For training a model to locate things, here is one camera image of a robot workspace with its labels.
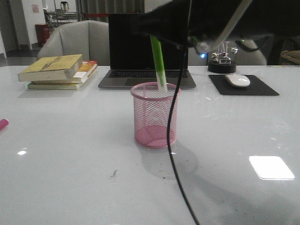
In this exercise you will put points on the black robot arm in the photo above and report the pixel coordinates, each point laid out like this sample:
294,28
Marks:
204,24

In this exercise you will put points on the yellow top book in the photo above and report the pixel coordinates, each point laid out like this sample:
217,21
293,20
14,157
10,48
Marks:
52,68

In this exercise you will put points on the right grey armchair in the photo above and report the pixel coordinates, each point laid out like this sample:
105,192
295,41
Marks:
242,58

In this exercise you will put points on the black mouse pad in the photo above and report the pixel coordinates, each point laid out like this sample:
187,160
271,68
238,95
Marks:
256,88

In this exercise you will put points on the bottom cream book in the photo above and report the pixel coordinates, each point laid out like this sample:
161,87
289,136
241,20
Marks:
59,86

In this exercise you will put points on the pink marker pen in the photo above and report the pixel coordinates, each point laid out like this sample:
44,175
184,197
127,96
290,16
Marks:
3,123

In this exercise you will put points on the red trash bin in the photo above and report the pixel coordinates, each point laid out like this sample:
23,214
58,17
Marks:
42,33

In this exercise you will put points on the grey armchair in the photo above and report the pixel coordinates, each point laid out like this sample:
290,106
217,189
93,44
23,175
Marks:
88,38
242,58

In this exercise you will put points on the white computer mouse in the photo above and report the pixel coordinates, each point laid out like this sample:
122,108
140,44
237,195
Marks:
237,80

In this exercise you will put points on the orange middle book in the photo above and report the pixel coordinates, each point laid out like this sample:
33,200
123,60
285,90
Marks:
85,71

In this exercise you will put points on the ferris wheel desk toy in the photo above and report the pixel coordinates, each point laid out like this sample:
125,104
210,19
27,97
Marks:
222,59

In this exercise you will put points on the green marker pen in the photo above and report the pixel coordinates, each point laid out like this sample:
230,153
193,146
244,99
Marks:
159,64

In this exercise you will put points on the pink mesh pen holder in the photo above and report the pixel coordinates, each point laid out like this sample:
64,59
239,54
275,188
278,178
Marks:
151,113

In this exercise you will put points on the grey laptop computer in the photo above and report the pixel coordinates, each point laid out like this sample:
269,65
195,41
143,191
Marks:
131,58

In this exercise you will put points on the left grey armchair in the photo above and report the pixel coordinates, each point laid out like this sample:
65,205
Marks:
88,38

